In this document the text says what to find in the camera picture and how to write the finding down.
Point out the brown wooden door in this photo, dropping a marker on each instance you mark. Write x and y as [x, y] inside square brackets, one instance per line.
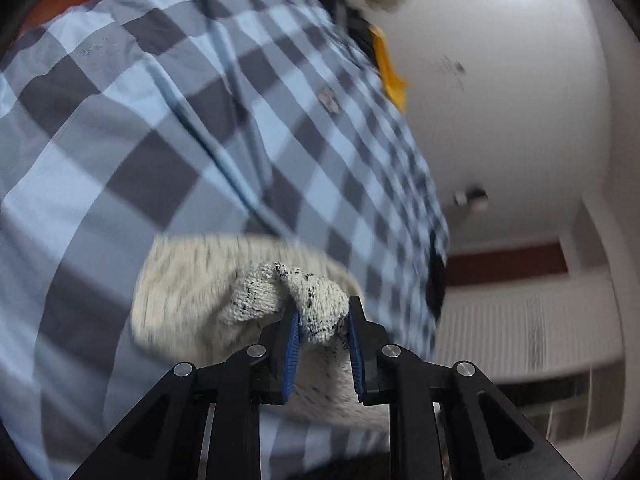
[505, 265]

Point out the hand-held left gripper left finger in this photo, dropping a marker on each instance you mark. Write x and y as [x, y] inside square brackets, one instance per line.
[290, 360]

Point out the white louvered closet door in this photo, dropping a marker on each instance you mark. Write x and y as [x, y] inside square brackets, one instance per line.
[525, 325]

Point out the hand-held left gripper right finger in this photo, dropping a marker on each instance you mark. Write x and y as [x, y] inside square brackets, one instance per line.
[356, 360]

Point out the blue grey checkered blanket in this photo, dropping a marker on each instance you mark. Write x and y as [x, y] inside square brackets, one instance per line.
[150, 135]

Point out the yellow cloth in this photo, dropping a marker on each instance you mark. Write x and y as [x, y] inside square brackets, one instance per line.
[390, 75]

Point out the black cloth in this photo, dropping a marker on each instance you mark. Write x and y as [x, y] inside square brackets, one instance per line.
[437, 280]

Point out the dark grey cloth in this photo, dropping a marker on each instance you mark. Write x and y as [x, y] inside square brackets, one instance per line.
[357, 25]

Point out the small white wall fan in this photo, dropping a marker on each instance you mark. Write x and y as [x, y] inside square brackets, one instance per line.
[472, 197]

